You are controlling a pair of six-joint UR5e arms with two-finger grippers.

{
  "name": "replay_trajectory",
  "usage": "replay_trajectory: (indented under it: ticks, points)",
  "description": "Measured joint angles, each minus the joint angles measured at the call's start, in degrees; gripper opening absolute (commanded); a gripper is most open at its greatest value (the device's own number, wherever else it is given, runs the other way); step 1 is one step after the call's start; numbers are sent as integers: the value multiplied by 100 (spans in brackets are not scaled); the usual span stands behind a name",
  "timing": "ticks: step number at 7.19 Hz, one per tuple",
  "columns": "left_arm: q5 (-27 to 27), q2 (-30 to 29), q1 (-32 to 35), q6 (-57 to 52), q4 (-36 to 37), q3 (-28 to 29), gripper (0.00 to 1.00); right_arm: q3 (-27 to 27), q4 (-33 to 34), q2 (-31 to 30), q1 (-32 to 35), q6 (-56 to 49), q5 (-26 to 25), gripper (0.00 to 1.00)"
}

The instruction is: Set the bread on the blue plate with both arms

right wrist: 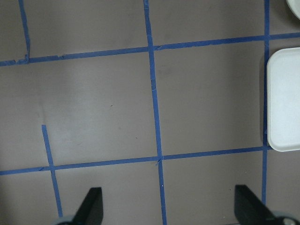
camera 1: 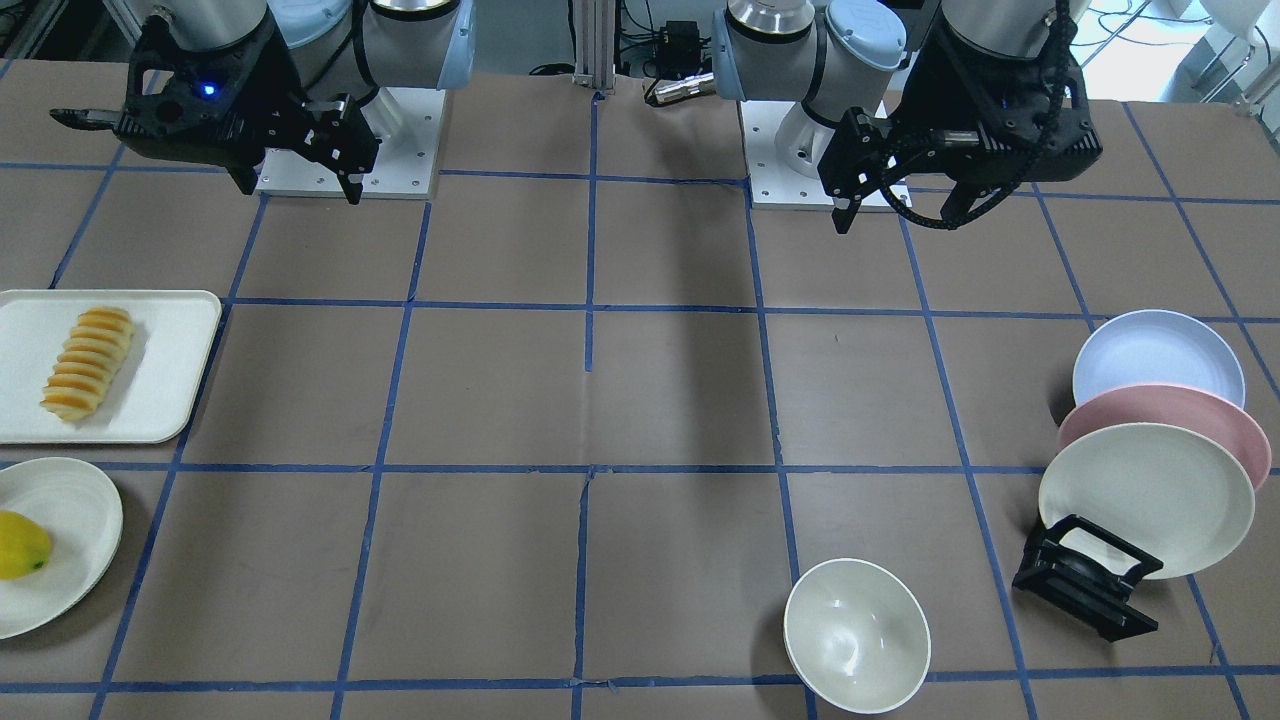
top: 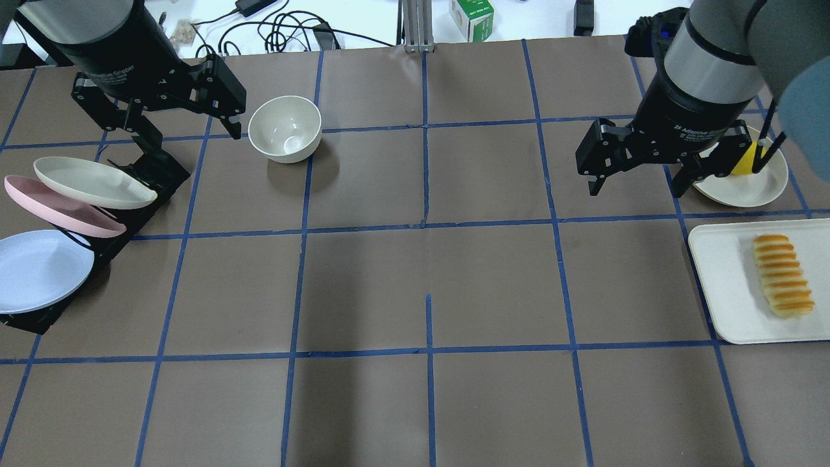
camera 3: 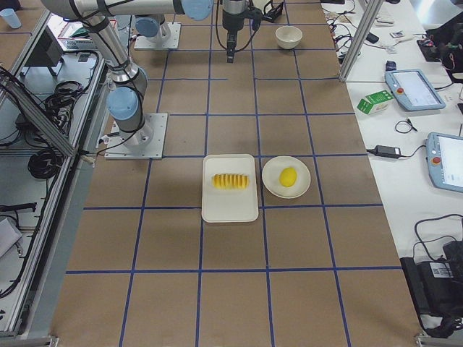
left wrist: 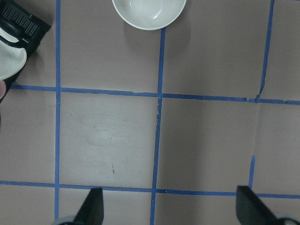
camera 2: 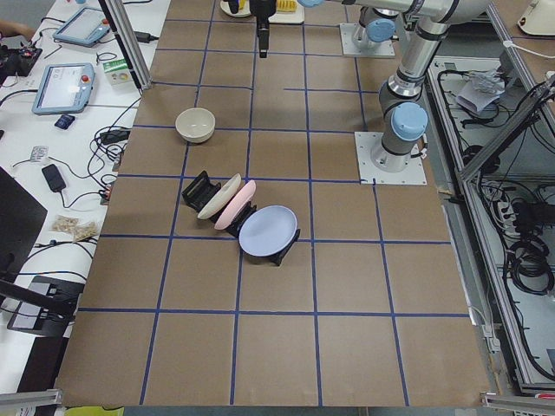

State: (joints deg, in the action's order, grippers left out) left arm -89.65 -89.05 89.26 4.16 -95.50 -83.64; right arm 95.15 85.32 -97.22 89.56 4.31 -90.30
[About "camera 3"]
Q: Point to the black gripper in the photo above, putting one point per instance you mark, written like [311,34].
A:
[230,19]

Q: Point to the yellow striped bread loaf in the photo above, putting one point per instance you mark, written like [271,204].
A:
[230,181]

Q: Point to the cream round plate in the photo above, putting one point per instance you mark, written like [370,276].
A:
[272,170]

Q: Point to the black dish rack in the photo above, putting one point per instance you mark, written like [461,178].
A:
[271,12]

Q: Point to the cream ceramic bowl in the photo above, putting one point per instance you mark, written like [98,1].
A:
[288,37]

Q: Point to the yellow lemon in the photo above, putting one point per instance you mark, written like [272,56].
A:
[288,177]

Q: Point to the green white carton box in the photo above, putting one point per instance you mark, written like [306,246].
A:
[375,102]

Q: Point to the white rectangular tray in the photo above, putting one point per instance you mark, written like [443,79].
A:
[229,189]

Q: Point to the black power adapter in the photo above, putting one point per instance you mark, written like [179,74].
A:
[387,151]

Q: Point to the upper blue teach pendant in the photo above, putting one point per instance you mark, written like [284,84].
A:
[413,91]

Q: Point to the blue teach pendant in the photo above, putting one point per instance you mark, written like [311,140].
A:
[444,159]
[413,91]

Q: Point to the light blue plastic cup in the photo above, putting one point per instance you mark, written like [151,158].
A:
[10,17]

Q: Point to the lower blue teach pendant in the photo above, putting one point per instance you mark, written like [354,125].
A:
[444,159]

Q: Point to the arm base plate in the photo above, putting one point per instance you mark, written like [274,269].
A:
[145,144]
[153,36]

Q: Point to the aluminium frame post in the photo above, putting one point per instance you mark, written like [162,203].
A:
[360,35]

